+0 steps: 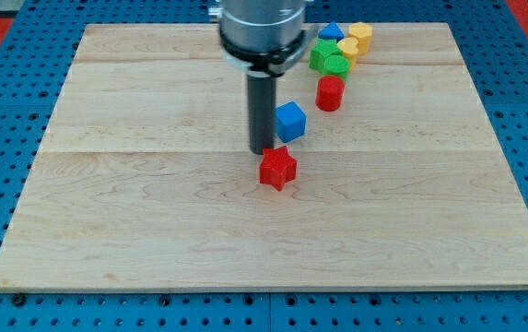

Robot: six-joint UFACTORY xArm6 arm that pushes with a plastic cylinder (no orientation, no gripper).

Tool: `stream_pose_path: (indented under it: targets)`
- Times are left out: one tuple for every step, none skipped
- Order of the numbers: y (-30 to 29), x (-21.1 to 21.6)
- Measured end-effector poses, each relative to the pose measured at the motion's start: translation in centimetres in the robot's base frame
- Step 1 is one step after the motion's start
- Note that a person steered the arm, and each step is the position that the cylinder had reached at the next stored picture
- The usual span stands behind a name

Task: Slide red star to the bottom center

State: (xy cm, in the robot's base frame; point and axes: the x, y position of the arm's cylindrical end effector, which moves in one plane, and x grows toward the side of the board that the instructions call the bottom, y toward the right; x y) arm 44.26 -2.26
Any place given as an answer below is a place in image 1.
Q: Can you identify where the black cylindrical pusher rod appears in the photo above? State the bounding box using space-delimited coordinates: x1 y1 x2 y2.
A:
247 74 276 155

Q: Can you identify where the red star block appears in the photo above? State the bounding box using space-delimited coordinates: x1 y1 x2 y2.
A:
259 146 298 191

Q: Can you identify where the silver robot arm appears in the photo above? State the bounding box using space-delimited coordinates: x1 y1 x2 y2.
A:
207 0 319 155

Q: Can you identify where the green star block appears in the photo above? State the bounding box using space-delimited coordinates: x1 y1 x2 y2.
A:
309 39 342 72

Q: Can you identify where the blue cube block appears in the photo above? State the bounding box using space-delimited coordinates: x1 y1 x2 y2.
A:
276 101 307 143

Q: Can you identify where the red cylinder block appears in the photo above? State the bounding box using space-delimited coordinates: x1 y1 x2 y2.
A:
315 75 346 112

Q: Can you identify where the green cylinder block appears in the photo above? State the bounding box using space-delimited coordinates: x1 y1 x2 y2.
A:
322 55 350 80

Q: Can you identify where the blue triangle block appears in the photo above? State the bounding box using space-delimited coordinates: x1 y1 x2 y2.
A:
318 21 345 42

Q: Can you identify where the yellow heart block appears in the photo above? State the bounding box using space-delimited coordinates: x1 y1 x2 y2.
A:
337 37 359 69

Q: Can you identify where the yellow hexagon block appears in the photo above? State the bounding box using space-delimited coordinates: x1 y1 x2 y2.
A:
348 22 373 55

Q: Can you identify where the wooden board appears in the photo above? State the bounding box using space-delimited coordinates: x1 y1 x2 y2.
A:
0 23 528 293

